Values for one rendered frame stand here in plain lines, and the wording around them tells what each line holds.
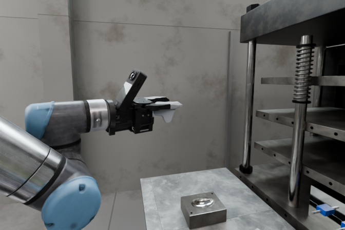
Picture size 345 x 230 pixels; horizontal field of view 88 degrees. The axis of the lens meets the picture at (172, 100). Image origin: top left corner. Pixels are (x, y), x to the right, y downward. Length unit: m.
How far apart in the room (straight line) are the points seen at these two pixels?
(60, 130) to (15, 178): 0.14
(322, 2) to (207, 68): 1.70
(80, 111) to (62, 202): 0.19
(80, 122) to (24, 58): 2.34
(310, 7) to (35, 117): 1.15
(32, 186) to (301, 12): 1.19
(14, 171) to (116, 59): 2.18
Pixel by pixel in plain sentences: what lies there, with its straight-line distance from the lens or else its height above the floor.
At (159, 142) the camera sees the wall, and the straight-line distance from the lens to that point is 2.55.
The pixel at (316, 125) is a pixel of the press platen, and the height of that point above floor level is 1.28.
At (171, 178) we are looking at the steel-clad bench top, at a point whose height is 0.80.
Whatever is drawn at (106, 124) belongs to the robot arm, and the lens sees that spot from 0.44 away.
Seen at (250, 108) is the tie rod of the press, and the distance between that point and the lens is 1.49.
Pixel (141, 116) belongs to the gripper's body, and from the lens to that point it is 0.48.
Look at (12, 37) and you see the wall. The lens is 2.81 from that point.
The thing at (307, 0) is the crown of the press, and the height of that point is 1.90.
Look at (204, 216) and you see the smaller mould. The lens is 1.06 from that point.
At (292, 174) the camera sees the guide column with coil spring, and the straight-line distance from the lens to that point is 1.31.
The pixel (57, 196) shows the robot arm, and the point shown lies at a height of 1.37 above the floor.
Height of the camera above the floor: 1.52
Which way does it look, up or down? 7 degrees down
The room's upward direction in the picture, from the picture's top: straight up
